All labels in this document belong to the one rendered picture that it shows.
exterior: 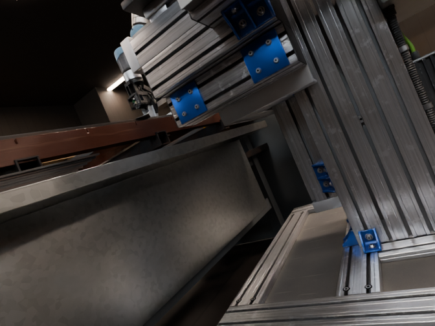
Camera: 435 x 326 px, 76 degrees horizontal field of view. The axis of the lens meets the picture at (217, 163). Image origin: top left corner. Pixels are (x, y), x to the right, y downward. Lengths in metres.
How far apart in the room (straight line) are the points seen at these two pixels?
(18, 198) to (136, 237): 0.36
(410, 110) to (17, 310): 0.91
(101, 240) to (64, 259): 0.09
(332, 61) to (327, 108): 0.12
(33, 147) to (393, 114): 0.85
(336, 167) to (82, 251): 0.66
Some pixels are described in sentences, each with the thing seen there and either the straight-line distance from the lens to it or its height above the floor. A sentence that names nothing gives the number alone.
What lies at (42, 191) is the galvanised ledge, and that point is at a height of 0.66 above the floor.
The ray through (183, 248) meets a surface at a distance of 0.90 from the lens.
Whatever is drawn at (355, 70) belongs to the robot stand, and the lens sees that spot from 0.79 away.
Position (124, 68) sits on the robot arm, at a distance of 1.32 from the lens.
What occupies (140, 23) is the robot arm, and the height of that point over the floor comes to 1.20.
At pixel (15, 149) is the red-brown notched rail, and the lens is 0.78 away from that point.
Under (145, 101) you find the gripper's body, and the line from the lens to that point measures 1.26.
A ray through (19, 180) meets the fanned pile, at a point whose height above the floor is 0.70.
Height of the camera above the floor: 0.60
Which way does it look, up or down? level
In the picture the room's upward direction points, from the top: 23 degrees counter-clockwise
